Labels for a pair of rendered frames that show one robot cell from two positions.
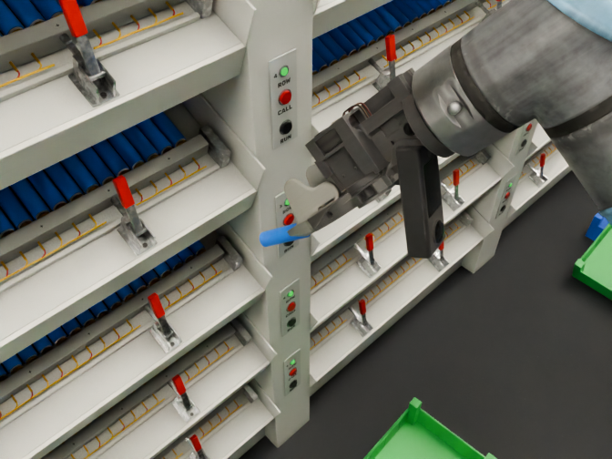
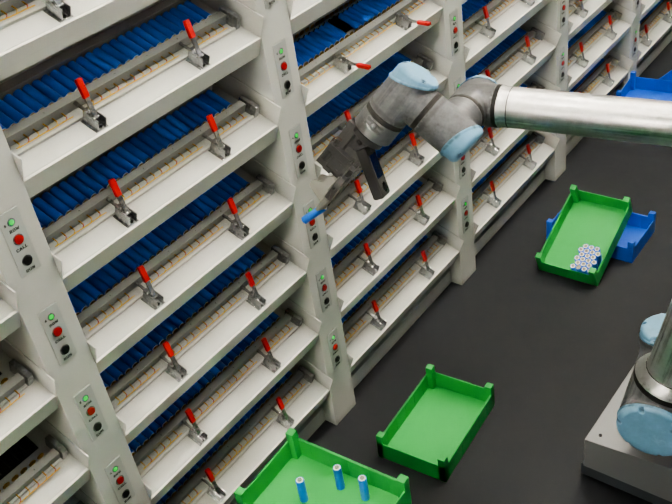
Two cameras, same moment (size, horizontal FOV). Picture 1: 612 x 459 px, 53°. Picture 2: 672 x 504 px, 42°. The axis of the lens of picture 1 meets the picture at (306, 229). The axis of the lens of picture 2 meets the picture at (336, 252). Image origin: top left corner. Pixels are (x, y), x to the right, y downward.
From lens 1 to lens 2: 1.28 m
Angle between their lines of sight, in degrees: 11
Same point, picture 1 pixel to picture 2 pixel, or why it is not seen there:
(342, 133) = (331, 150)
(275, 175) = (300, 193)
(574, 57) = (407, 97)
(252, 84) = (283, 143)
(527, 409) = (516, 360)
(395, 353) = (411, 349)
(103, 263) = (226, 245)
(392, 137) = (353, 147)
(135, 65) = (233, 141)
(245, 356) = (301, 332)
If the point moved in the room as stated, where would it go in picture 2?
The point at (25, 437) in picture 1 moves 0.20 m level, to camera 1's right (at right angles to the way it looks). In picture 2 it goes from (196, 357) to (286, 337)
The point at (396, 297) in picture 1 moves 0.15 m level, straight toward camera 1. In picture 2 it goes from (400, 301) to (400, 334)
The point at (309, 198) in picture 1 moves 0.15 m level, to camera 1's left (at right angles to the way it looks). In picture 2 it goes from (322, 186) to (253, 201)
